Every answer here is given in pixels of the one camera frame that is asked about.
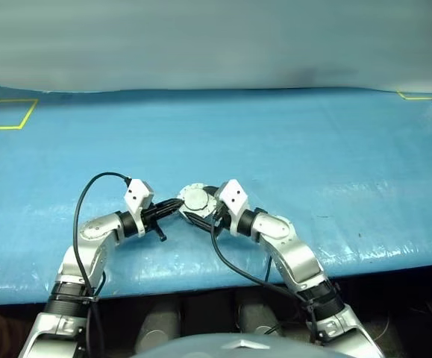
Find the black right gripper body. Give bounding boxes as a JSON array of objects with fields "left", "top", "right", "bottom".
[{"left": 211, "top": 204, "right": 231, "bottom": 238}]

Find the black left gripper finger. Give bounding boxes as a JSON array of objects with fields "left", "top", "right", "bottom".
[
  {"left": 155, "top": 206, "right": 181, "bottom": 221},
  {"left": 152, "top": 200, "right": 184, "bottom": 212}
]

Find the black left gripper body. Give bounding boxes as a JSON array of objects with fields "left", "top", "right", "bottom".
[{"left": 140, "top": 204, "right": 167, "bottom": 242}]

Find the silver motor stator housing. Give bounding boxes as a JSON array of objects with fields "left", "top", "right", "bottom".
[{"left": 178, "top": 181, "right": 219, "bottom": 221}]

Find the grey rounded cylinder shape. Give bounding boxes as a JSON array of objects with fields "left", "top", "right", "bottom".
[
  {"left": 135, "top": 301, "right": 181, "bottom": 354},
  {"left": 237, "top": 300, "right": 284, "bottom": 336}
]

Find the blue table cover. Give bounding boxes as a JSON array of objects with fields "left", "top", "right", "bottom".
[{"left": 0, "top": 82, "right": 432, "bottom": 307}]

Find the blue-grey robot torso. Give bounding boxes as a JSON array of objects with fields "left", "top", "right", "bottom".
[{"left": 129, "top": 331, "right": 327, "bottom": 358}]

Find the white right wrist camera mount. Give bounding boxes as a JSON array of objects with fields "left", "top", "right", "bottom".
[{"left": 215, "top": 178, "right": 249, "bottom": 236}]

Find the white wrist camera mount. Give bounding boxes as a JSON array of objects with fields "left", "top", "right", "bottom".
[
  {"left": 123, "top": 178, "right": 154, "bottom": 238},
  {"left": 215, "top": 178, "right": 249, "bottom": 236}
]

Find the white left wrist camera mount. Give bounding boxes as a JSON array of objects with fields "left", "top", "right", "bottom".
[{"left": 123, "top": 178, "right": 154, "bottom": 238}]

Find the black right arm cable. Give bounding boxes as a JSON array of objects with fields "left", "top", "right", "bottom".
[{"left": 210, "top": 218, "right": 323, "bottom": 346}]

